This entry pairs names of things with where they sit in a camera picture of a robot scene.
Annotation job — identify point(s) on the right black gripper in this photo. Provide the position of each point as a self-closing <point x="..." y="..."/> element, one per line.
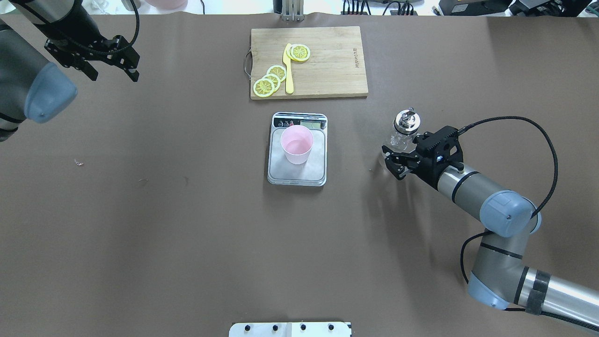
<point x="427" y="169"/>

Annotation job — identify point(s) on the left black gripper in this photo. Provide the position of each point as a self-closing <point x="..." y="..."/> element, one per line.
<point x="78" y="54"/>

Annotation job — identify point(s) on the glass sauce bottle metal spout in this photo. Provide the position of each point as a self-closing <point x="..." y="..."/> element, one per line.
<point x="400" y="136"/>

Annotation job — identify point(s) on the pink plastic cup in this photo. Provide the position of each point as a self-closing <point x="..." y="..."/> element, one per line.
<point x="297" y="142"/>

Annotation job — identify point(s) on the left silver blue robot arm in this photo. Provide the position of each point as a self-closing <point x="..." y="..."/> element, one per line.
<point x="33" y="87"/>

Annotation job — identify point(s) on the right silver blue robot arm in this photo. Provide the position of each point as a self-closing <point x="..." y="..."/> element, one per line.
<point x="499" y="278"/>

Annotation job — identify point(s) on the silver digital kitchen scale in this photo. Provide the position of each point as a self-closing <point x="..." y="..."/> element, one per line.
<point x="313" y="172"/>

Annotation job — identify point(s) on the yellow plastic knife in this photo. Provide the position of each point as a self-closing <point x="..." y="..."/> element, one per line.
<point x="289" y="86"/>

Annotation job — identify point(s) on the brown table cover sheet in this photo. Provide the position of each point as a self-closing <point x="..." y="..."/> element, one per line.
<point x="144" y="209"/>

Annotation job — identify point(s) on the lemon slice by knife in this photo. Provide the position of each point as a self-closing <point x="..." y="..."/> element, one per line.
<point x="299" y="52"/>

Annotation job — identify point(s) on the lemon slice front left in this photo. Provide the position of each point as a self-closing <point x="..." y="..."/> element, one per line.
<point x="264" y="87"/>

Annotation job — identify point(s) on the lemon slice middle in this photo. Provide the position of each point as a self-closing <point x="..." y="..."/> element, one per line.
<point x="276" y="82"/>

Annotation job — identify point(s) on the lemon slice upper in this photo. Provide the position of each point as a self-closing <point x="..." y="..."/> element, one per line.
<point x="278" y="70"/>

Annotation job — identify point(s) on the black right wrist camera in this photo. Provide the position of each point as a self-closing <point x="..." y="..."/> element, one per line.
<point x="440" y="146"/>

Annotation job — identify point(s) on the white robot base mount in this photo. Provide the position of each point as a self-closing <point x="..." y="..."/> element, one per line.
<point x="291" y="329"/>

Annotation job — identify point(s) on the aluminium frame post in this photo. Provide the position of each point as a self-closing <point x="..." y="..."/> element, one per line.
<point x="292" y="10"/>

